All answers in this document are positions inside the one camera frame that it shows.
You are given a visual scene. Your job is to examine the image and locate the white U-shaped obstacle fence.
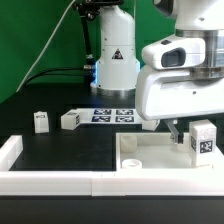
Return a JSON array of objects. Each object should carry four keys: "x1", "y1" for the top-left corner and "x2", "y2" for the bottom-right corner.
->
[{"x1": 0, "y1": 136, "x2": 224, "y2": 196}]

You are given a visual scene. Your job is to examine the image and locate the white square tabletop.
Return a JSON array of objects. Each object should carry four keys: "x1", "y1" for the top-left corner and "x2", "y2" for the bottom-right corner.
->
[{"x1": 115, "y1": 132, "x2": 222, "y2": 172}]

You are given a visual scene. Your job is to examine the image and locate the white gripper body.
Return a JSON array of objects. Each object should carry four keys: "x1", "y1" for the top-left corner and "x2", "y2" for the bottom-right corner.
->
[{"x1": 135, "y1": 65, "x2": 224, "y2": 120}]

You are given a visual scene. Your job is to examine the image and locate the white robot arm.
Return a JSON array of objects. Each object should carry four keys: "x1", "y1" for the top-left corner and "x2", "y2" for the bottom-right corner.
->
[{"x1": 91, "y1": 0, "x2": 224, "y2": 121}]

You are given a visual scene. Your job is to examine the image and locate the white cable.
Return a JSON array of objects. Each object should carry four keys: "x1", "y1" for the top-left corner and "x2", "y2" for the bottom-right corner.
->
[{"x1": 15, "y1": 0, "x2": 78, "y2": 93}]

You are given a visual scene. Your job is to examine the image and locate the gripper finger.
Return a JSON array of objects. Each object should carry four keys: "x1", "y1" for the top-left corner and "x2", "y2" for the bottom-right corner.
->
[{"x1": 165, "y1": 119, "x2": 184, "y2": 144}]

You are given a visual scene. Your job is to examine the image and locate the white base tag plate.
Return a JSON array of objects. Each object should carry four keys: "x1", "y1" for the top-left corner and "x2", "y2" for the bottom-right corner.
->
[{"x1": 77, "y1": 108, "x2": 141, "y2": 124}]

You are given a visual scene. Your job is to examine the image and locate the black cable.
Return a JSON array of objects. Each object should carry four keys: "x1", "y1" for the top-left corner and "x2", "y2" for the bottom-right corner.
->
[{"x1": 24, "y1": 67, "x2": 86, "y2": 86}]

